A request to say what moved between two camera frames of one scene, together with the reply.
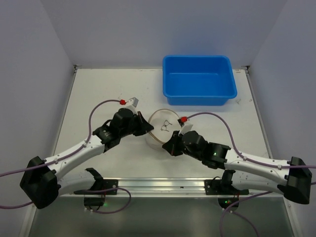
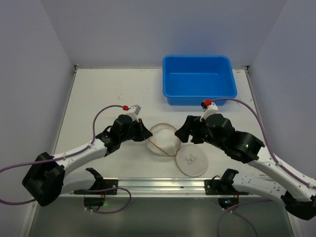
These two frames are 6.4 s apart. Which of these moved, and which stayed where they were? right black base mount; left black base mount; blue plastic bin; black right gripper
Moved: black right gripper
Stayed: blue plastic bin; right black base mount; left black base mount
